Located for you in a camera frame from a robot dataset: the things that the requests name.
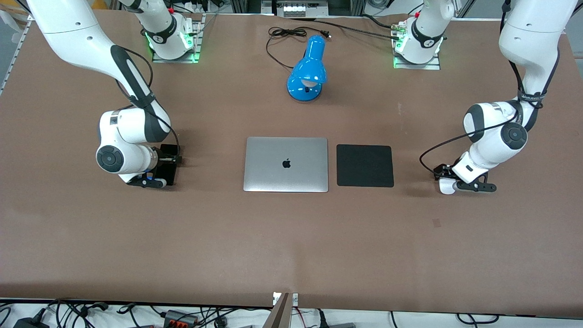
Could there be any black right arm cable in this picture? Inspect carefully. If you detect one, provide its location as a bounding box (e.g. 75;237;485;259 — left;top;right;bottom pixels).
115;45;181;159

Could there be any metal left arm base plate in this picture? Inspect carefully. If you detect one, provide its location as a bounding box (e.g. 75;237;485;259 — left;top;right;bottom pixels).
392;20;441;71

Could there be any silver laptop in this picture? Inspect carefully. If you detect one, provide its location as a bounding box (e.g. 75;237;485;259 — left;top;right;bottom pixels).
243;137;329;193

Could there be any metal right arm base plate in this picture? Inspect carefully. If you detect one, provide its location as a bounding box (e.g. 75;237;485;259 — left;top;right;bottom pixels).
151;14;205;64

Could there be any black lamp power cord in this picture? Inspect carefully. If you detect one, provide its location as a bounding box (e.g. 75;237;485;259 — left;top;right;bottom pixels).
266;26;332;70

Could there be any black thick supply cable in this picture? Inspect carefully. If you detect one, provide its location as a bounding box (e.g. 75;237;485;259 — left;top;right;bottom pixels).
291;15;402;41

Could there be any black power adapter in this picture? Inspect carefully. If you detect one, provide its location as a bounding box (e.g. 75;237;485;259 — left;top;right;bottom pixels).
13;314;50;328

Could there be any black mouse pad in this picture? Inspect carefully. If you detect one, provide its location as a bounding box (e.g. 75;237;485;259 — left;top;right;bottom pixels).
336;144;394;188

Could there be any black looped floor cable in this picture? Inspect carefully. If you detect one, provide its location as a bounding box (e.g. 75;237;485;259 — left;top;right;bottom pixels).
456;313;500;325

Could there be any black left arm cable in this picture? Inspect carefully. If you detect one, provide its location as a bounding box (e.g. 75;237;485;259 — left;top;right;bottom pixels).
419;0;547;177

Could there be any blue desk lamp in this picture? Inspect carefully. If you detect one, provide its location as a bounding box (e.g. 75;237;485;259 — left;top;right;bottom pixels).
286;35;328;103

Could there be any black box with orange connectors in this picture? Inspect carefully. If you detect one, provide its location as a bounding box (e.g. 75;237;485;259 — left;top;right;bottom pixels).
163;309;199;327

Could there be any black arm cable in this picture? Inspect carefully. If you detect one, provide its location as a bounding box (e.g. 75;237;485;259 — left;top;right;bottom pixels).
419;0;547;177
115;45;181;159

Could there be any grey power strip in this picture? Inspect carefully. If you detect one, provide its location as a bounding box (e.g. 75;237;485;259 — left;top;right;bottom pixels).
275;0;329;18

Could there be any aluminium frame rail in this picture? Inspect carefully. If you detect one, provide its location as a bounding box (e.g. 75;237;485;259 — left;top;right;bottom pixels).
0;19;31;95

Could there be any black smartphone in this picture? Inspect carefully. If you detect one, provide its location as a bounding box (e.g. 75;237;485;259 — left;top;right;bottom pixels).
157;144;179;186

